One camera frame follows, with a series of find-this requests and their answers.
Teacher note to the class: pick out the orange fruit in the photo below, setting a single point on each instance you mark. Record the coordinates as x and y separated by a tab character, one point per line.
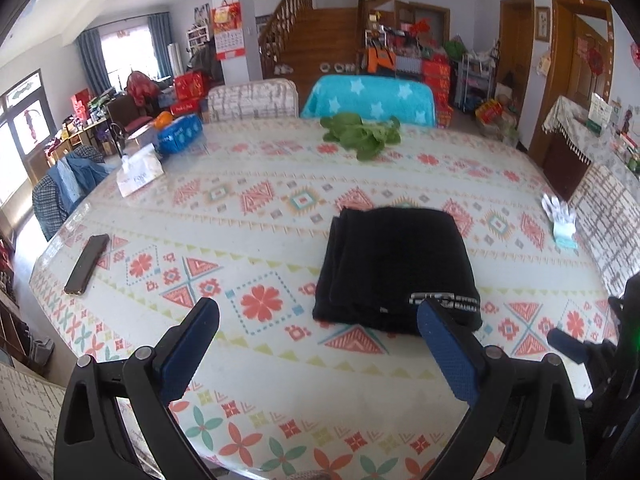
162	120

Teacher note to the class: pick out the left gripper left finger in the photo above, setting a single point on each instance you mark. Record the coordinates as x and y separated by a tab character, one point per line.
92	440

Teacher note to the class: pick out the red wall calendar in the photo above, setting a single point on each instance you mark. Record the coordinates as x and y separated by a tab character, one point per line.
227	25

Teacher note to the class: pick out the white work glove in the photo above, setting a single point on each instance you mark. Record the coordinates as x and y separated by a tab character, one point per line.
562	219

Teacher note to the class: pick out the green leafy vegetable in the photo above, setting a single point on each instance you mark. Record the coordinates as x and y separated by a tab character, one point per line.
366	139

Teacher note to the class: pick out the turquoise star covered chair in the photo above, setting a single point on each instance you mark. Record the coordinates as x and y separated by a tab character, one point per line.
372	98

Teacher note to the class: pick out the blue tissue pack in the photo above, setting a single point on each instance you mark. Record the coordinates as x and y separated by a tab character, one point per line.
179	135

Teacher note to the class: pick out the blue jacket on chair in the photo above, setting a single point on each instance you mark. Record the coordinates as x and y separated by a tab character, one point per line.
65	186

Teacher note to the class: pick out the patterned tablecloth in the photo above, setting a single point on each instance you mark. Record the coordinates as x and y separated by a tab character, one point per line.
242	217

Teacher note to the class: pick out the wooden staircase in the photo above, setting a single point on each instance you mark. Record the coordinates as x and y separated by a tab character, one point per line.
302	41

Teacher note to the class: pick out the lace covered side cabinet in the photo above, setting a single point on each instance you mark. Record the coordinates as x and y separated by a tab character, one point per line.
569	119

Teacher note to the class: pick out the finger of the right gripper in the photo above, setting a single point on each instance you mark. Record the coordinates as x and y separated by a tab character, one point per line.
580	352

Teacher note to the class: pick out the black pants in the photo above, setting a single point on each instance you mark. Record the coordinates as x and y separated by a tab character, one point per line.
380	264

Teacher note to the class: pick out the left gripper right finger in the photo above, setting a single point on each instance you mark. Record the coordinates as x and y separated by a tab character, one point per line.
529	406

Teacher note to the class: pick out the plaid covered right chair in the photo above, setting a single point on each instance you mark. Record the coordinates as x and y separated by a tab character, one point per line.
608	223

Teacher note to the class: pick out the grey plaid covered chair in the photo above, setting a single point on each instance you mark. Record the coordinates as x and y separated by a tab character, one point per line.
269	98

